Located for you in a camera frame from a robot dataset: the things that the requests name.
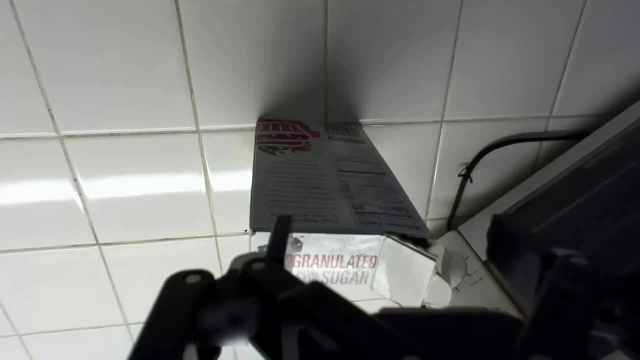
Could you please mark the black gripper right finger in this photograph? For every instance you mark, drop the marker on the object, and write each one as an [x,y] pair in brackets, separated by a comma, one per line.
[567,313]

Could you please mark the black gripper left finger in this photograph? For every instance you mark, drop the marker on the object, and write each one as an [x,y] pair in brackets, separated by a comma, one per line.
[192,313]

